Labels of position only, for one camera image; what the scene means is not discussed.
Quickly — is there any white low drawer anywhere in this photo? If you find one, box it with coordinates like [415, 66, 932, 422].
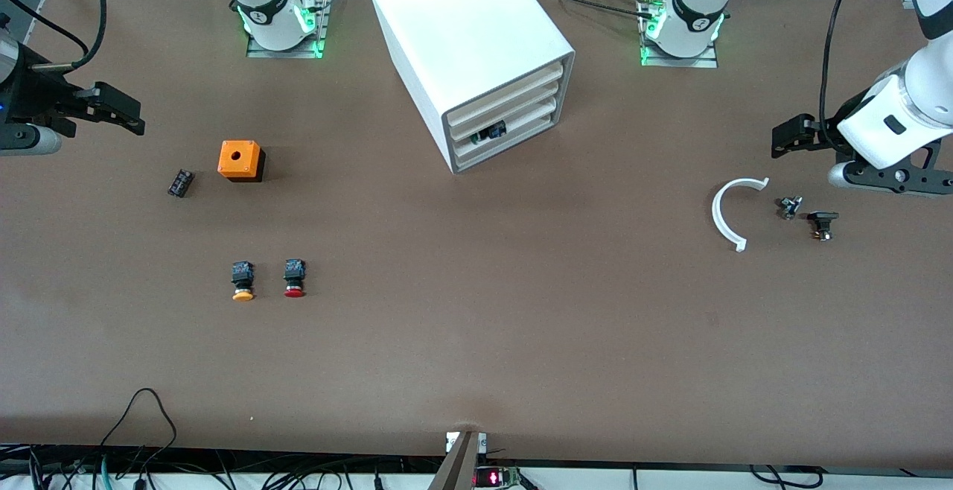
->
[453, 99, 561, 165]

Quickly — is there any yellow push button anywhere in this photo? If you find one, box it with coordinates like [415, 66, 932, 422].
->
[231, 261, 256, 302]

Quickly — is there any red push button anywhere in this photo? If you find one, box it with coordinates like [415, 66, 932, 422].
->
[283, 258, 308, 299]

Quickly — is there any white middle drawer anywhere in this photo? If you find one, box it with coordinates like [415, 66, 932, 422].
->
[449, 82, 561, 146]

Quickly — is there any white tall drawer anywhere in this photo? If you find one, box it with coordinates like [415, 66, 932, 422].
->
[445, 60, 563, 130]

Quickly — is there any white drawer cabinet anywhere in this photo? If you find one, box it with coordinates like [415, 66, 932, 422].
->
[366, 0, 576, 175]

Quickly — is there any white curved plastic arc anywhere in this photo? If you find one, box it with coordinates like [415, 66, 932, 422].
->
[711, 177, 770, 253]

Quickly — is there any orange box with hole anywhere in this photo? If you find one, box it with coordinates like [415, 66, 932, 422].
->
[217, 140, 267, 183]

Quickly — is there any device with red light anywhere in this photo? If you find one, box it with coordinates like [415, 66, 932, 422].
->
[473, 466, 523, 489]

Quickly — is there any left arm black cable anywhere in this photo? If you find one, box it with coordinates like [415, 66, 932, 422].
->
[819, 0, 866, 141]

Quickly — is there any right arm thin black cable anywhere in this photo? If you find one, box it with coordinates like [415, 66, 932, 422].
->
[0, 0, 90, 55]

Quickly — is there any black switch part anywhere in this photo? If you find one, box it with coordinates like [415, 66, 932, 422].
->
[807, 211, 840, 242]

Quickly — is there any black left camera bracket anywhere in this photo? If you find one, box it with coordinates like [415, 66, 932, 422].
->
[849, 140, 953, 197]

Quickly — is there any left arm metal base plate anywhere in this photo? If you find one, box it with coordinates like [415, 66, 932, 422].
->
[639, 0, 719, 69]

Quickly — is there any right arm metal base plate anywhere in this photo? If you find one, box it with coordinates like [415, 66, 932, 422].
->
[246, 0, 330, 60]

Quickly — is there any black looped cable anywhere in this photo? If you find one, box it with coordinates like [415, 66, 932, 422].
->
[101, 388, 178, 468]

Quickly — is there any angled metal camera bar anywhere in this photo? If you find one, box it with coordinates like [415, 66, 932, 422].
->
[428, 430, 488, 490]

